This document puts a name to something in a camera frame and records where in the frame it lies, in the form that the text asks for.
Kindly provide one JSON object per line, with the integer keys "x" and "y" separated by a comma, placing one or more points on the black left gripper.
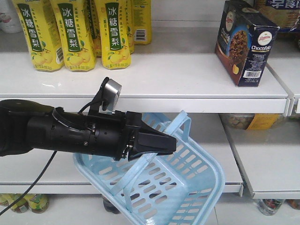
{"x": 111, "y": 133}

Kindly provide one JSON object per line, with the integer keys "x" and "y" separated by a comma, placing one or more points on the light blue shopping basket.
{"x": 177, "y": 189}

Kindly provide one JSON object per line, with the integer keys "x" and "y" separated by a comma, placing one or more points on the dark blue cookie box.
{"x": 244, "y": 42}

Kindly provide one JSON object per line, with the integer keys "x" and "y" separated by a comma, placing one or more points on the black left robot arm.
{"x": 27, "y": 125}

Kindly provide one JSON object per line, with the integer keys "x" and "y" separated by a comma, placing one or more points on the upper white shelf board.
{"x": 177, "y": 71}

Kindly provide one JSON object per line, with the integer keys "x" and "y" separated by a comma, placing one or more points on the clear cookie package yellow label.
{"x": 252, "y": 121}

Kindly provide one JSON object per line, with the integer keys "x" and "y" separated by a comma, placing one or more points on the yellow pear drink bottle two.
{"x": 75, "y": 35}

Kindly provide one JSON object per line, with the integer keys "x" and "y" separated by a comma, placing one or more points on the right middle shelf board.
{"x": 269, "y": 160}

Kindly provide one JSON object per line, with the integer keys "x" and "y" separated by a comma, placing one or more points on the yellow pear drink bottle three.
{"x": 115, "y": 50}

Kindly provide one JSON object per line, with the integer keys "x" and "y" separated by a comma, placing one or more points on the yellow pear drink bottle four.
{"x": 141, "y": 12}

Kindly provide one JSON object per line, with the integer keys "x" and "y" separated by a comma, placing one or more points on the clear bottle lower right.
{"x": 269, "y": 207}

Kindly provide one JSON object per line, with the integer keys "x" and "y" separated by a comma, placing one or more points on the right upper shelf board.
{"x": 284, "y": 64}

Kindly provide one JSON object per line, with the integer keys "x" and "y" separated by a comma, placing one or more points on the yellow pear drink bottle one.
{"x": 41, "y": 33}

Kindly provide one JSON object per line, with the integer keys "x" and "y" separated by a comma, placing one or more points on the white yogurt bottle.
{"x": 9, "y": 20}

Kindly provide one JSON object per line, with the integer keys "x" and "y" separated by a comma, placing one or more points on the blue cracker bag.
{"x": 284, "y": 13}

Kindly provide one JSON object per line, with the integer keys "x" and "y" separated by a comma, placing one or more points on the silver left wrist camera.
{"x": 106, "y": 98}

